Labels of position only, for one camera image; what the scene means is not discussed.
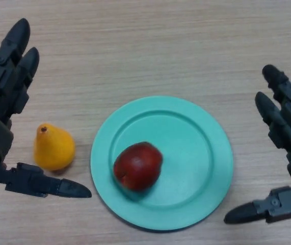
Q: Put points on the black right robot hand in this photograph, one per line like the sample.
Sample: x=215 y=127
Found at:
x=288 y=127

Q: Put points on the yellow pear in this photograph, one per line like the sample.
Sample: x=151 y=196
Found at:
x=54 y=148

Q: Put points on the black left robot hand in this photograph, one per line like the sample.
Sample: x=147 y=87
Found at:
x=5 y=84

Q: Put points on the red apple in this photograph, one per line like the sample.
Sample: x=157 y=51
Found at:
x=137 y=166

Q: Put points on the green round plate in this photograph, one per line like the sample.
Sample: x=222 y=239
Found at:
x=186 y=153

